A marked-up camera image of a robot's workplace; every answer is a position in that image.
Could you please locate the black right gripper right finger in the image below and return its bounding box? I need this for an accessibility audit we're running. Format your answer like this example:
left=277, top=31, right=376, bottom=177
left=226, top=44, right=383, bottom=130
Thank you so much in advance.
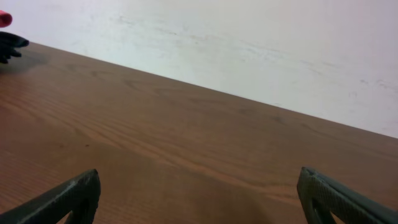
left=297, top=167, right=397, bottom=224

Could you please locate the navy folded garment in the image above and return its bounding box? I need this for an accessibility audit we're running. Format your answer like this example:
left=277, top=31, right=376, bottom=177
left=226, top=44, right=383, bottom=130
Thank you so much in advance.
left=1, top=32, right=30, bottom=64

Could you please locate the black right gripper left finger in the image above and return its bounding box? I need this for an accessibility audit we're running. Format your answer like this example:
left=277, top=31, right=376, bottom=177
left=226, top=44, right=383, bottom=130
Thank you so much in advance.
left=1, top=169, right=101, bottom=224

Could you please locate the red folded t-shirt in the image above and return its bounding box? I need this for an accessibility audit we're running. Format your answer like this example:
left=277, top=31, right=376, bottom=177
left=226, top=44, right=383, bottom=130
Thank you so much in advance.
left=0, top=10, right=13, bottom=28

